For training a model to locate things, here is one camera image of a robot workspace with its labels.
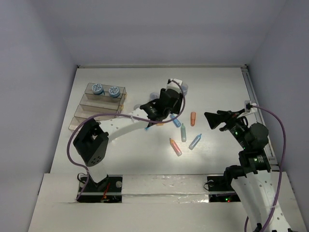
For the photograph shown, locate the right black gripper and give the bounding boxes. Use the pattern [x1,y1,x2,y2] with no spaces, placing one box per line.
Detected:
[204,108,250,149]

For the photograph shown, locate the blue highlighter with cap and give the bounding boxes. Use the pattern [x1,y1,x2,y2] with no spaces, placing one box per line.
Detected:
[170,114,182,128]

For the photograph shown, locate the clear paperclip jar small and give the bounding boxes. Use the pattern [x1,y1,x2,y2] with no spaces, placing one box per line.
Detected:
[133,104,141,110]

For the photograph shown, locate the blue lid jar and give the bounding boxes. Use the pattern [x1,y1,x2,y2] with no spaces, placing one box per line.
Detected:
[91,83,105,95]
[108,86,121,98]

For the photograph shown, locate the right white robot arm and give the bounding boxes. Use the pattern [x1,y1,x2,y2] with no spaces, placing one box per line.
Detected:
[204,109,292,232]

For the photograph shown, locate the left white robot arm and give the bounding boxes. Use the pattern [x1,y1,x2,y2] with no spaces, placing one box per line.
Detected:
[73,88,183,191]

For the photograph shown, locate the orange highlighter cap large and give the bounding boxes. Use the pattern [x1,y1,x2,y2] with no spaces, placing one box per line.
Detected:
[190,112,197,127]

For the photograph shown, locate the blue clear highlighter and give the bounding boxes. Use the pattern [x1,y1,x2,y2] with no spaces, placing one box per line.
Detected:
[188,134,202,150]

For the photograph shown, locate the green highlighter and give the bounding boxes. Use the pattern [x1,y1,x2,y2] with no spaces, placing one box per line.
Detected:
[181,123,186,142]

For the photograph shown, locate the orange highlighter pen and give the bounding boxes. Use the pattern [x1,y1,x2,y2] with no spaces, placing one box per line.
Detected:
[169,138,182,157]

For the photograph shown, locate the blue lid jar in bin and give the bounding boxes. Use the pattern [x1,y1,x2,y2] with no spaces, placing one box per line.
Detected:
[91,83,105,95]

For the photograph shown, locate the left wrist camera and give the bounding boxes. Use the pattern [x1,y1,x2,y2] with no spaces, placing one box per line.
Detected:
[166,78,183,93]

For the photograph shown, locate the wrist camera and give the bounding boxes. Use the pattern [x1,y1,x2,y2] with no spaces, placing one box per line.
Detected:
[166,78,183,93]
[244,101,257,115]

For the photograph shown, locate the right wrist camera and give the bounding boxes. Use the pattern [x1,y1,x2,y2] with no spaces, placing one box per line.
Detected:
[244,101,257,115]

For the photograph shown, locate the aluminium rail right edge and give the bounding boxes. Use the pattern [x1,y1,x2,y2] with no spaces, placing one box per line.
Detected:
[241,65,280,172]

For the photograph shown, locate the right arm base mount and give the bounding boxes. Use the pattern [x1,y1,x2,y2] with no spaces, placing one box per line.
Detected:
[203,175,240,203]

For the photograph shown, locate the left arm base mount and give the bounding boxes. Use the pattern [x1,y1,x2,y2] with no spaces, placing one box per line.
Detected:
[77,173,123,203]

